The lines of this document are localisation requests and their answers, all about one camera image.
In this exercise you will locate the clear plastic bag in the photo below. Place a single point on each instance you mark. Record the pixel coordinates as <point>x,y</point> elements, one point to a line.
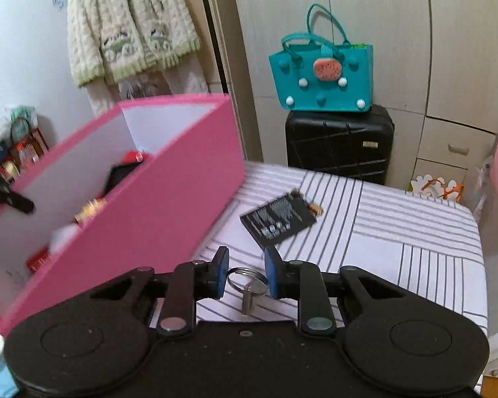
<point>481,190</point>

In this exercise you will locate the beige wardrobe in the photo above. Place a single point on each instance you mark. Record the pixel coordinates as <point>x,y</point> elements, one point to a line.
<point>419,49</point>

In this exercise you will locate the red packet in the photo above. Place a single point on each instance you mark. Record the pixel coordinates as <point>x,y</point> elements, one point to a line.
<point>38,260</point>

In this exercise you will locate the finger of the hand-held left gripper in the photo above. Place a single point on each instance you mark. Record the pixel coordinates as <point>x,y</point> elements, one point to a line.
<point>20,204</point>

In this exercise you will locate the black hard suitcase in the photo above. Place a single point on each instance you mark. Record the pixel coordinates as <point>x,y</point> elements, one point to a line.
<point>336,145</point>

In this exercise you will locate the cream knitted cardigan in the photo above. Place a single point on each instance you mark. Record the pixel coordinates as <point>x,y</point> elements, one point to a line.
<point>108,20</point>

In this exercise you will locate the colourful gift bag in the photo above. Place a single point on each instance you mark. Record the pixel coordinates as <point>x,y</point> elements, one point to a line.
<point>438,188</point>

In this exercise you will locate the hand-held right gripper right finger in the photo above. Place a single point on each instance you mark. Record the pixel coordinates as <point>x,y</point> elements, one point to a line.
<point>272,275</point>

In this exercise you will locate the white hanging garment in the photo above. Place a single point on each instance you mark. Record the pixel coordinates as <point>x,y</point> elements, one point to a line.
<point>186,76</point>

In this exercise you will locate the gold star ornament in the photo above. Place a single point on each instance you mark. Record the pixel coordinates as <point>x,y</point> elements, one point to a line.
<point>90,210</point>

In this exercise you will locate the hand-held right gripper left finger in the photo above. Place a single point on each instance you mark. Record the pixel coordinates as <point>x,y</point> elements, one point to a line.
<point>220,273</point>

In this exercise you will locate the pink storage box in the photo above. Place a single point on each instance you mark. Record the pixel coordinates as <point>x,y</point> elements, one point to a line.
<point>170,199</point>

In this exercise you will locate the black flat case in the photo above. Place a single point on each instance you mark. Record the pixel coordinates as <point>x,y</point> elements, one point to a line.
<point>118,176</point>

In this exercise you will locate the small white item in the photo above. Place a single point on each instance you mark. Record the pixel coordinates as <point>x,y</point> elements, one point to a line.
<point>63,238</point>

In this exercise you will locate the teal felt handbag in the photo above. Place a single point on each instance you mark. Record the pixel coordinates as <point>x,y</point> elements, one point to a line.
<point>315,87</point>

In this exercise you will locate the striped bed sheet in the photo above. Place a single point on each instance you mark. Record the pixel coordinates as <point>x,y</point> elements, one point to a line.
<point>398,240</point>

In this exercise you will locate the metal keyring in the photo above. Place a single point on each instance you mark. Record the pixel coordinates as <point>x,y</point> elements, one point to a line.
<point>247,298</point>

